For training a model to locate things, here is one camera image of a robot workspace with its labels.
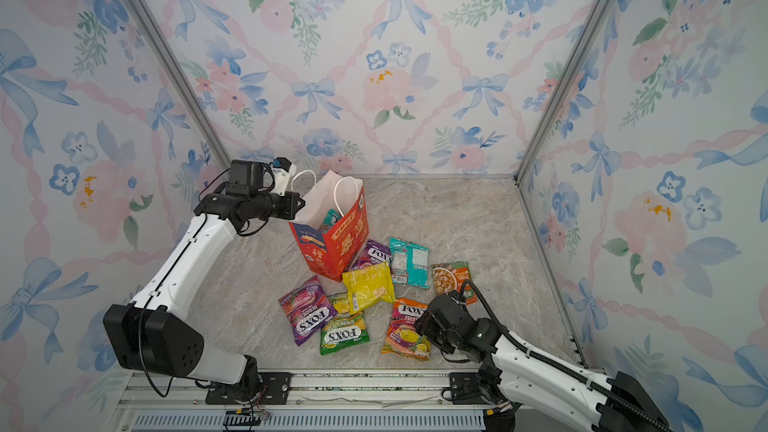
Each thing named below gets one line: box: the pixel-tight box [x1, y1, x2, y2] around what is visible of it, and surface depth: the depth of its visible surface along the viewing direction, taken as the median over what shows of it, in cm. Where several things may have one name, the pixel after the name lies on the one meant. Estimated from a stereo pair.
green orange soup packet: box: [431, 261, 478, 305], surface depth 94 cm
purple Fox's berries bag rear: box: [349, 240, 392, 272], surface depth 97 cm
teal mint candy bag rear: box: [389, 238, 430, 289], surface depth 94 cm
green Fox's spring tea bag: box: [320, 312, 371, 355], surface depth 83 cm
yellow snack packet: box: [342, 261, 396, 315], surface depth 88 cm
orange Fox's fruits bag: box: [382, 298, 431, 362], surface depth 82 cm
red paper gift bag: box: [288, 170, 369, 282], surface depth 84 cm
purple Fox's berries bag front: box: [278, 275, 338, 346], surface depth 85 cm
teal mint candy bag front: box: [318, 208, 342, 234], surface depth 97 cm
